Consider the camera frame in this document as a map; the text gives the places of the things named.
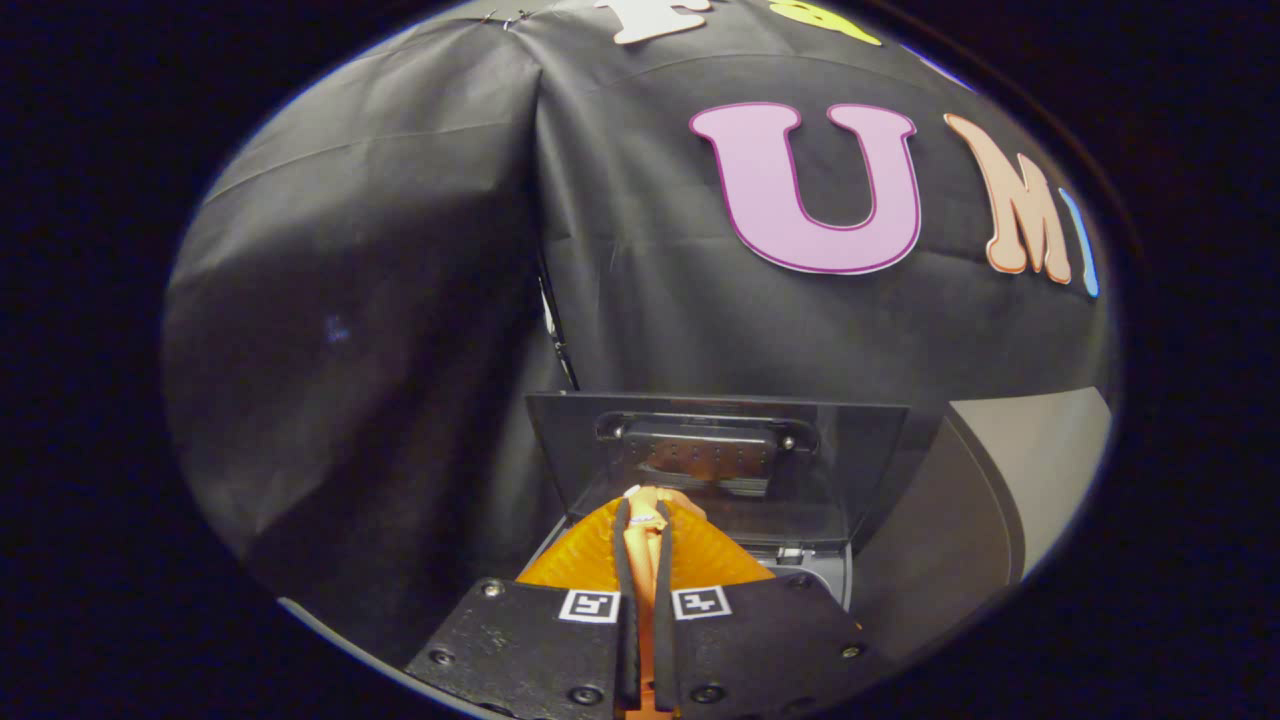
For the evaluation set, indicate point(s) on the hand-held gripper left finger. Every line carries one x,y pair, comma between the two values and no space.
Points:
627,600

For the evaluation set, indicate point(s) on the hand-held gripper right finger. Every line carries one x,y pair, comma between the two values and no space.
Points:
664,600

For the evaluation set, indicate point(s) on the orange yellow shirt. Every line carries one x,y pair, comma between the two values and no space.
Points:
648,540

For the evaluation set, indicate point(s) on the black backdrop cloth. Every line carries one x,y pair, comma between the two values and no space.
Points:
380,280

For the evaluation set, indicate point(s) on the beige cabinet with dark frame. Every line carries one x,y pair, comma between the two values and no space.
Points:
1040,470

